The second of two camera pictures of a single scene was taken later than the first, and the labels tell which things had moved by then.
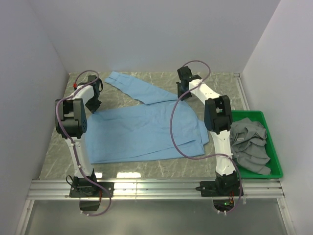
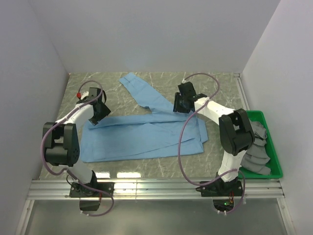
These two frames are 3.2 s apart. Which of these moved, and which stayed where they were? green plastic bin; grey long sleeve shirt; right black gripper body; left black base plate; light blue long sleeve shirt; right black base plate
Moved: right black gripper body; light blue long sleeve shirt
Stayed: right black base plate; grey long sleeve shirt; left black base plate; green plastic bin
